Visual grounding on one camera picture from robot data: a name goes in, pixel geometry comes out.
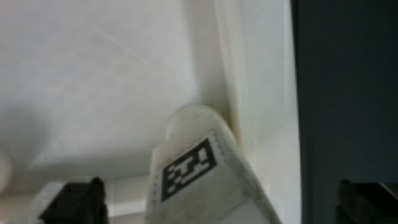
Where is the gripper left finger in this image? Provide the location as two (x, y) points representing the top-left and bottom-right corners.
(38, 177), (108, 224)

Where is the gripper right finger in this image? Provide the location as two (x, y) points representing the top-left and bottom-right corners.
(333, 179), (398, 224)

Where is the white square table top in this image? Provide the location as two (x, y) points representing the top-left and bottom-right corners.
(0, 0), (301, 224)

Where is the white table leg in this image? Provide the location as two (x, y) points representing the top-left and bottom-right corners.
(143, 105), (282, 224)

